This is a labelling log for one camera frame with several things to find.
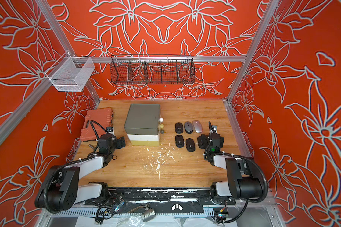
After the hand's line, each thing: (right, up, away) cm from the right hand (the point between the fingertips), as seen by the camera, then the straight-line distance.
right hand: (211, 134), depth 92 cm
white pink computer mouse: (-8, +4, +9) cm, 13 cm away
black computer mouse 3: (-15, -7, -2) cm, 16 cm away
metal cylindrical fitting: (-38, -35, -26) cm, 58 cm away
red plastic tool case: (-68, +9, -17) cm, 70 cm away
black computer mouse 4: (-7, -3, -6) cm, 10 cm away
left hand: (-63, -2, 0) cm, 64 cm away
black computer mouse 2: (-22, -6, -1) cm, 22 cm away
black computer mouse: (-21, +3, +7) cm, 23 cm away
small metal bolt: (-81, -8, +1) cm, 81 cm away
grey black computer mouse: (-14, +3, +9) cm, 17 cm away
